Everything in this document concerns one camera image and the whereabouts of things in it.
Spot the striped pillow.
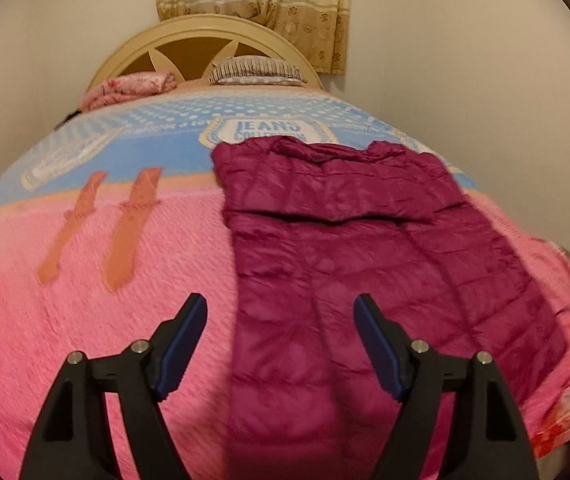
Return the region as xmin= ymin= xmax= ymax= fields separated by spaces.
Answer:
xmin=208 ymin=56 xmax=306 ymax=85

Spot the peach bed sheet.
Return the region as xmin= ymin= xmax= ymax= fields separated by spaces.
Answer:
xmin=177 ymin=79 xmax=327 ymax=97

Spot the cream wooden headboard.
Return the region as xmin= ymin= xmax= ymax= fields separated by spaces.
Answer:
xmin=86 ymin=13 xmax=325 ymax=92

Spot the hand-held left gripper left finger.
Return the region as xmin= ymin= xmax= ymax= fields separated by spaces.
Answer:
xmin=19 ymin=292 xmax=209 ymax=480

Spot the magenta puffer jacket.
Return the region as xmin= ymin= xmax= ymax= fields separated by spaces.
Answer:
xmin=211 ymin=135 xmax=568 ymax=480

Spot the pink floral folded quilt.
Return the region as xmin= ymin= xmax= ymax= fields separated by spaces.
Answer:
xmin=79 ymin=71 xmax=179 ymax=113

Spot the pink and blue printed blanket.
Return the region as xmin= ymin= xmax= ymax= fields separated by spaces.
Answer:
xmin=0 ymin=87 xmax=570 ymax=480

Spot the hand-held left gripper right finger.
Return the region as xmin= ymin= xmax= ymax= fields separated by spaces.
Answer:
xmin=353 ymin=293 xmax=538 ymax=480

